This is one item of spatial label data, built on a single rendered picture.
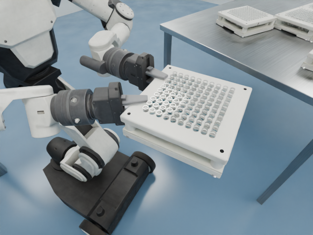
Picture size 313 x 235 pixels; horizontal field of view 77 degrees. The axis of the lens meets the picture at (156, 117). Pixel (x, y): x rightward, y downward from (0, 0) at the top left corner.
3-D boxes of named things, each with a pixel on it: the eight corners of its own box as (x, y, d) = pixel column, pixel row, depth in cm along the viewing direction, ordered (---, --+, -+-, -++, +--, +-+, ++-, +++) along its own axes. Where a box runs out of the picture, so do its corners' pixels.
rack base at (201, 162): (219, 178, 41) (222, 173, 39) (123, 135, 49) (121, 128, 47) (244, 107, 55) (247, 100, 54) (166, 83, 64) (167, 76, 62)
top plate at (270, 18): (246, 8, 131) (247, 5, 130) (276, 20, 116) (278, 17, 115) (217, 15, 124) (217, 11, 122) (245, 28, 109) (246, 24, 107)
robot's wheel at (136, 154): (158, 173, 139) (143, 174, 154) (161, 167, 142) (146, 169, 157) (139, 154, 134) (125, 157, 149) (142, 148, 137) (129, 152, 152)
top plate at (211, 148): (225, 166, 37) (228, 161, 36) (120, 121, 45) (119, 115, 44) (250, 93, 52) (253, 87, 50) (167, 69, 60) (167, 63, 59)
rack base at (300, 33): (293, 18, 131) (295, 14, 130) (331, 30, 117) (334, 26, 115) (269, 26, 123) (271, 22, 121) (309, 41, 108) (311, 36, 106)
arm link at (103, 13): (121, 29, 93) (73, 0, 82) (135, 5, 84) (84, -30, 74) (119, 43, 86) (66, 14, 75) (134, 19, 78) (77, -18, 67)
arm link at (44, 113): (64, 91, 43) (11, 94, 42) (71, 137, 45) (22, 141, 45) (81, 86, 54) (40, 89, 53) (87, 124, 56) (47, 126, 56)
